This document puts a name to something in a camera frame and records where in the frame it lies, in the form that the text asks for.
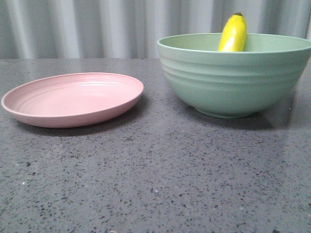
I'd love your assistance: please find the yellow banana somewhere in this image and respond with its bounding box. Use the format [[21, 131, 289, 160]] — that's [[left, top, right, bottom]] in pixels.
[[218, 12, 247, 52]]

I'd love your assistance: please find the green bowl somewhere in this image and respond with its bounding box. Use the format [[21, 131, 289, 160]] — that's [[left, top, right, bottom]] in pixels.
[[157, 33, 311, 118]]

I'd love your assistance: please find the pink plate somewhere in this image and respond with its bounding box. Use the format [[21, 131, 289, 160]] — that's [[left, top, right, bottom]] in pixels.
[[1, 72, 144, 128]]

